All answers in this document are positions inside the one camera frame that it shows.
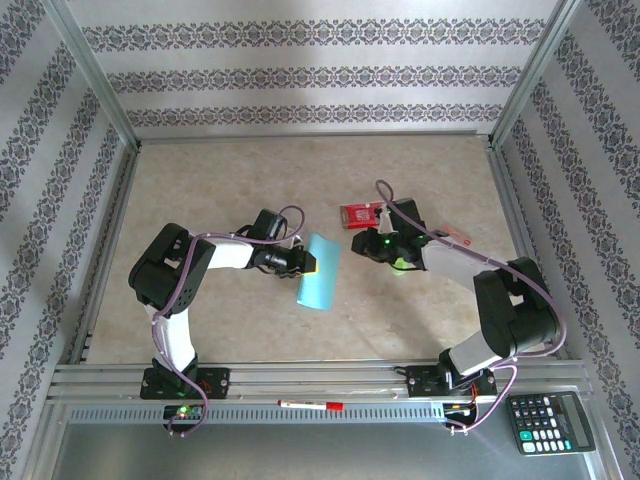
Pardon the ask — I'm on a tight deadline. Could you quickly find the light blue paper sheet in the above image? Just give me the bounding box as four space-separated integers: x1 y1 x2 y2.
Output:
295 232 343 312

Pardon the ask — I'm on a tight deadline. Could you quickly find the red flat packet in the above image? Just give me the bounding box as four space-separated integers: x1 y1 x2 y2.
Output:
339 199 402 231

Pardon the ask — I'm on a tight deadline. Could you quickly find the red white blister pack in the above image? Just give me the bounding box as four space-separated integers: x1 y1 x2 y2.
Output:
434 225 472 247

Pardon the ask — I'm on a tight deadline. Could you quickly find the white red marker pen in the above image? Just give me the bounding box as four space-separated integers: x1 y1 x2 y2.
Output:
277 398 345 412

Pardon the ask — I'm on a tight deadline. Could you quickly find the black desk calculator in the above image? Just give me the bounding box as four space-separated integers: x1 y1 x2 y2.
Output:
505 392 597 456

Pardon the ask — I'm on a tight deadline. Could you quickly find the aluminium mounting rail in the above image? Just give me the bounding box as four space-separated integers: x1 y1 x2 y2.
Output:
47 359 591 401

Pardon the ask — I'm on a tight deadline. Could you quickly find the aluminium back frame bar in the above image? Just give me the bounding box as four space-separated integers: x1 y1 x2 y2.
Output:
134 130 494 146

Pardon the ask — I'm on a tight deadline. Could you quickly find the aluminium side frame rail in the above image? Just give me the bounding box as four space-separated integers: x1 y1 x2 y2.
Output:
487 142 569 359
67 144 141 364

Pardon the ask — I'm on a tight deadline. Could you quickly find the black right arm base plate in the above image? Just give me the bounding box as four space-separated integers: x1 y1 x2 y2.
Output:
405 364 499 399

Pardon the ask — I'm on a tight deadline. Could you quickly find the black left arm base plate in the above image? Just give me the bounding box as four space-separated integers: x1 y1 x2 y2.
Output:
139 367 231 400

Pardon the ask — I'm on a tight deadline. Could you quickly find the grey slotted cable duct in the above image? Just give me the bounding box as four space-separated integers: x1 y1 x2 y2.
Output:
67 405 446 425

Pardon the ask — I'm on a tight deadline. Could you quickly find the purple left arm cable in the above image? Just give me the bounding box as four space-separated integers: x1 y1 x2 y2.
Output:
152 205 307 439

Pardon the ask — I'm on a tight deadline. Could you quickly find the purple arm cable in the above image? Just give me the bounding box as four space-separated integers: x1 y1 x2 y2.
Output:
152 205 307 439
374 179 569 435

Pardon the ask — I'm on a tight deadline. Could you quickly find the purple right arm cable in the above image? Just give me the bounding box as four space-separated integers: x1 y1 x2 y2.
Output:
374 179 569 435

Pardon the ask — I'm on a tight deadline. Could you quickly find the aluminium frame post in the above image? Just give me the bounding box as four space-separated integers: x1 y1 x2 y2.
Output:
487 0 584 149
42 0 141 151

